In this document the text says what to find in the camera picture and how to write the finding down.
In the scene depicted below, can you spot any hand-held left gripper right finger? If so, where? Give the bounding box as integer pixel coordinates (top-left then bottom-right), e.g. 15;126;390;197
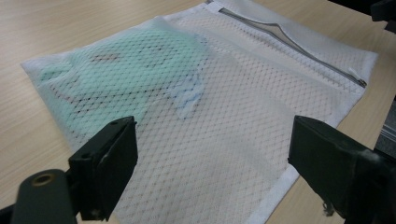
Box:
287;115;396;224

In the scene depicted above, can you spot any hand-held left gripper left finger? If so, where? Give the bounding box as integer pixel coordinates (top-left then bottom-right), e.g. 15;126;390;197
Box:
67;115;139;222

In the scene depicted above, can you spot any white mesh laundry bag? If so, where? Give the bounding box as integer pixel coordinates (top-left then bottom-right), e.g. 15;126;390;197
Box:
21;0;379;224

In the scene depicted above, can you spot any mint green garment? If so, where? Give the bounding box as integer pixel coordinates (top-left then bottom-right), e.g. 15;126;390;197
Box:
38;26;207;133

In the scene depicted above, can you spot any black blocky device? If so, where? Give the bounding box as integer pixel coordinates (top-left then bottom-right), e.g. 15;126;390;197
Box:
369;0;396;34

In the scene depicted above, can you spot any grey metal rail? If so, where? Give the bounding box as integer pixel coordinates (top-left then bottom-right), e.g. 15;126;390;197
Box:
375;100;396;158

